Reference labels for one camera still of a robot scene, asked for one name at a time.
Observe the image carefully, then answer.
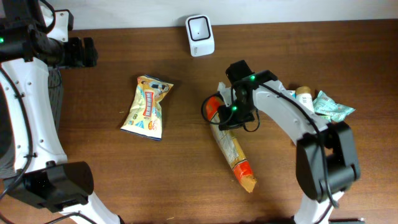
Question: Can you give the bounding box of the teal tissue pack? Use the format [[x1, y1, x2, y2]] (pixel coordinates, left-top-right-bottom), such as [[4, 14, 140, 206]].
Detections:
[[287, 90, 296, 98]]

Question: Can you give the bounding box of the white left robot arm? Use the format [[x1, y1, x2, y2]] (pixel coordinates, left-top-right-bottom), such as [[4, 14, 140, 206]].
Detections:
[[1, 1, 122, 223]]

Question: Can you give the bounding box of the white cream tube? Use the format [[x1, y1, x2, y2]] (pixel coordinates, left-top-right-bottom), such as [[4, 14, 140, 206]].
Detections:
[[295, 86, 315, 113]]

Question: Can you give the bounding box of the white barcode scanner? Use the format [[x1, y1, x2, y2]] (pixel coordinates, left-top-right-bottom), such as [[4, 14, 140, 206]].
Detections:
[[185, 15, 215, 57]]

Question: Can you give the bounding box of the grey plastic basket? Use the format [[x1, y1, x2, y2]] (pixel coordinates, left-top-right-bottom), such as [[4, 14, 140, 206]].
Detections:
[[1, 69, 64, 179]]

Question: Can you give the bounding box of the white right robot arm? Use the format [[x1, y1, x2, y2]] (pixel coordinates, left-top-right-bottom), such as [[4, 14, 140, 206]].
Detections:
[[218, 60, 361, 223]]

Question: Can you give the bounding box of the orange spaghetti package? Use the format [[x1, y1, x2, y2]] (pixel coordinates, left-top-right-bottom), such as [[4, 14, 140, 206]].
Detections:
[[205, 96, 257, 193]]

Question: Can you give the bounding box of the yellow snack bag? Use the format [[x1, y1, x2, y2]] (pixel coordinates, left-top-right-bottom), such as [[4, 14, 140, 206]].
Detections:
[[121, 75, 174, 141]]

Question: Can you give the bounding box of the mint green wipes pouch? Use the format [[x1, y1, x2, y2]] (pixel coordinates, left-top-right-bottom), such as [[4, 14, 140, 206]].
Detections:
[[313, 91, 355, 123]]

